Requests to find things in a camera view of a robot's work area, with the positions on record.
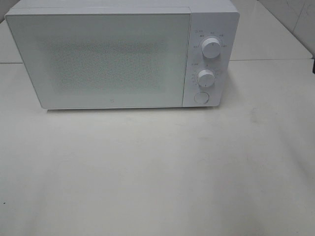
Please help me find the white round door release button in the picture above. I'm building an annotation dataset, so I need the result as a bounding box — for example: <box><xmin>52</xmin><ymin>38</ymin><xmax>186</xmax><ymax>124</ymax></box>
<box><xmin>194</xmin><ymin>92</ymin><xmax>210</xmax><ymax>104</ymax></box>

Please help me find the white microwave oven body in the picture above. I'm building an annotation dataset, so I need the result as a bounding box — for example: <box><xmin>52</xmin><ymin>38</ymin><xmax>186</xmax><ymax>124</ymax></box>
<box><xmin>5</xmin><ymin>0</ymin><xmax>240</xmax><ymax>109</ymax></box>

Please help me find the white microwave knob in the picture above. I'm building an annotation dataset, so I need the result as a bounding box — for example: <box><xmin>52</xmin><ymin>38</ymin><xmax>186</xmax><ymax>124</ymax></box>
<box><xmin>200</xmin><ymin>36</ymin><xmax>221</xmax><ymax>59</ymax></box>
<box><xmin>197</xmin><ymin>69</ymin><xmax>216</xmax><ymax>88</ymax></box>

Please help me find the white microwave door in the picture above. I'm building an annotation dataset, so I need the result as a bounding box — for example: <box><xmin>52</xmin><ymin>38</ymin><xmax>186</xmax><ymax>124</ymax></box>
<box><xmin>7</xmin><ymin>14</ymin><xmax>190</xmax><ymax>109</ymax></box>

